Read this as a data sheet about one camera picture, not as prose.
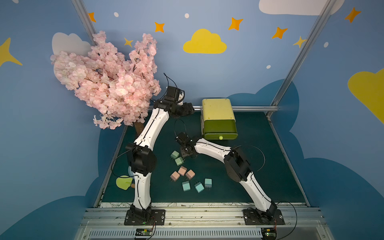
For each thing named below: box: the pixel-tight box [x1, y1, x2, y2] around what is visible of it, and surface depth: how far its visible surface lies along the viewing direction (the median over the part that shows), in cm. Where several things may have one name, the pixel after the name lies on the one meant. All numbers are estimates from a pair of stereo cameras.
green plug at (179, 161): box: [174, 156, 184, 166], surface depth 95 cm
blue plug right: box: [204, 178, 212, 188], surface depth 86 cm
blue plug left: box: [182, 181, 191, 192], surface depth 85 cm
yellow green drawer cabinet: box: [201, 98, 237, 135], surface depth 95 cm
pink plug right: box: [185, 169, 196, 180], surface depth 90 cm
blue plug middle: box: [194, 180, 205, 194], surface depth 85 cm
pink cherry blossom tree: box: [50, 30, 161, 130], surface depth 63 cm
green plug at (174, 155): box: [170, 150, 180, 160], surface depth 98 cm
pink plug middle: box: [177, 166, 187, 176], surface depth 90 cm
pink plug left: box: [170, 171, 180, 182], surface depth 88 cm
